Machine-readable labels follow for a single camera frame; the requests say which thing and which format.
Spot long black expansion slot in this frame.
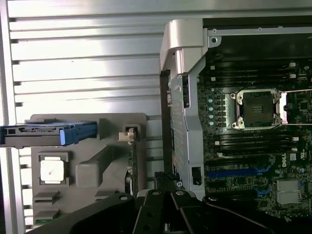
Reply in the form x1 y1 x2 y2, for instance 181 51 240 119
207 157 269 165

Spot RAM slot black clips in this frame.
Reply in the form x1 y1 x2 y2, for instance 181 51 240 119
216 145 299 151
209 70 297 76
209 81 297 88
216 133 300 140

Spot silver CPU chip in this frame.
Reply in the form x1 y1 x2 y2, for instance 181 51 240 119
40 159 64 182

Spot green motherboard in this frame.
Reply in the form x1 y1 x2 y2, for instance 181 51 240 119
195 57 312 217

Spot green RAM stick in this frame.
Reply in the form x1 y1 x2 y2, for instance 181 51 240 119
35 218 61 226

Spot silver chipset heatsink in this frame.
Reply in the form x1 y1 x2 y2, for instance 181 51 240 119
276 179 302 206

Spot black and silver PC case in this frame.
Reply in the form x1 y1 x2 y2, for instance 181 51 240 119
158 17 312 220

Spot grey plastic parts rack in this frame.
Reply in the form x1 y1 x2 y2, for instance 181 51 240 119
24 112 148 227

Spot CPU socket with metal frame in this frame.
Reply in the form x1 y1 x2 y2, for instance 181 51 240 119
225 87 283 130

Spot black expansion slot blue latch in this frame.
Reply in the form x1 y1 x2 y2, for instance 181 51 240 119
219 187 267 198

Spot silver CPU socket cover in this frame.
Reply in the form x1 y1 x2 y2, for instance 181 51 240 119
279 91 293 125

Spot hard disk in blue caddy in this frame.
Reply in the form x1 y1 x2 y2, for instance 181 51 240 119
0 123 97 148

